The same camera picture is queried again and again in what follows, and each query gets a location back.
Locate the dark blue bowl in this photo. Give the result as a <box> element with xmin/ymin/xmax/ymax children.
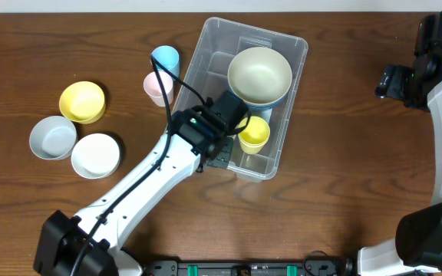
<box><xmin>239</xmin><ymin>91</ymin><xmax>288</xmax><ymax>110</ymax></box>

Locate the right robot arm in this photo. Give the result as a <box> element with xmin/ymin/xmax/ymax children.
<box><xmin>357</xmin><ymin>11</ymin><xmax>442</xmax><ymax>275</ymax></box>

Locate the light blue cup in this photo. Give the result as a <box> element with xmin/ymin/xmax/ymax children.
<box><xmin>152</xmin><ymin>45</ymin><xmax>180</xmax><ymax>77</ymax></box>

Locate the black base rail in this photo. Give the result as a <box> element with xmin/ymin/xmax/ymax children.
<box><xmin>144</xmin><ymin>256</ymin><xmax>358</xmax><ymax>276</ymax></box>

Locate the pink cup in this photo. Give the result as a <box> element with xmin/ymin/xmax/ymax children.
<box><xmin>143</xmin><ymin>71</ymin><xmax>173</xmax><ymax>107</ymax></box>

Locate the beige bowl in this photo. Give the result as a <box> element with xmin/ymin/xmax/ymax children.
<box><xmin>227</xmin><ymin>47</ymin><xmax>292</xmax><ymax>97</ymax></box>

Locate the white label in container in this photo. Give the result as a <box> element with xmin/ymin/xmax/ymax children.
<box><xmin>259</xmin><ymin>109</ymin><xmax>272</xmax><ymax>123</ymax></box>

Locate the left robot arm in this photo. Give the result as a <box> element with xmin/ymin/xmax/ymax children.
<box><xmin>33</xmin><ymin>90</ymin><xmax>251</xmax><ymax>276</ymax></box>

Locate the grey bowl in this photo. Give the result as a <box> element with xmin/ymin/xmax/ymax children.
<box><xmin>29</xmin><ymin>116</ymin><xmax>78</xmax><ymax>160</ymax></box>

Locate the yellow bowl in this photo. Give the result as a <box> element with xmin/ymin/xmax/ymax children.
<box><xmin>59</xmin><ymin>81</ymin><xmax>106</xmax><ymax>124</ymax></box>

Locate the white bowl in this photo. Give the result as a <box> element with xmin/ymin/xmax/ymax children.
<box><xmin>71</xmin><ymin>133</ymin><xmax>120</xmax><ymax>179</ymax></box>

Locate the yellow cup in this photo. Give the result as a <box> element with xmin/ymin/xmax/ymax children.
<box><xmin>238</xmin><ymin>116</ymin><xmax>270</xmax><ymax>145</ymax></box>
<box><xmin>239</xmin><ymin>140</ymin><xmax>266</xmax><ymax>155</ymax></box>

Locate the clear plastic storage container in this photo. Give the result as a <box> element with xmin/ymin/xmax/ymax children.
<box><xmin>183</xmin><ymin>17</ymin><xmax>308</xmax><ymax>182</ymax></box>

